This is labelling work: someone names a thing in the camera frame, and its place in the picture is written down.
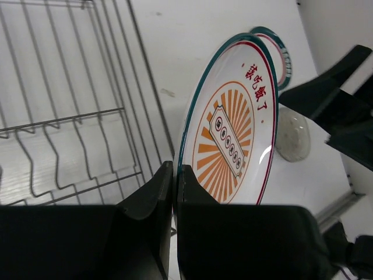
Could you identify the aluminium right side rail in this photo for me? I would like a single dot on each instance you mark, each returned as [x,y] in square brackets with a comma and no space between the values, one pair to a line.
[330,215]

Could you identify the green red rimmed white plate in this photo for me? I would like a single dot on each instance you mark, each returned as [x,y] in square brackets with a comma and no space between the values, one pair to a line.
[279,54]

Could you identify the grey wire dish rack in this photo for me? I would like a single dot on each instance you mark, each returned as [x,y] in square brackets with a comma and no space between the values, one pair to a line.
[81,118]

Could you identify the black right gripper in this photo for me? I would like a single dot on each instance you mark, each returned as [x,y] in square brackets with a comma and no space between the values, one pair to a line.
[347,118]

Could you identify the orange sunburst white plate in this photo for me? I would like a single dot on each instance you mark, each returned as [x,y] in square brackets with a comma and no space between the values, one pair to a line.
[230,125]

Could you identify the clear glass square plate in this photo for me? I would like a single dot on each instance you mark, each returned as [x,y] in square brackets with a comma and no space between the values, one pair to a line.
[293,142]

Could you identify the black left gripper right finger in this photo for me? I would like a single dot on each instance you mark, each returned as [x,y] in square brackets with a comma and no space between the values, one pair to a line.
[224,241]

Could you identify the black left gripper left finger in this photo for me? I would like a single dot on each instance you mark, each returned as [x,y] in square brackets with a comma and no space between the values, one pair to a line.
[128,240]

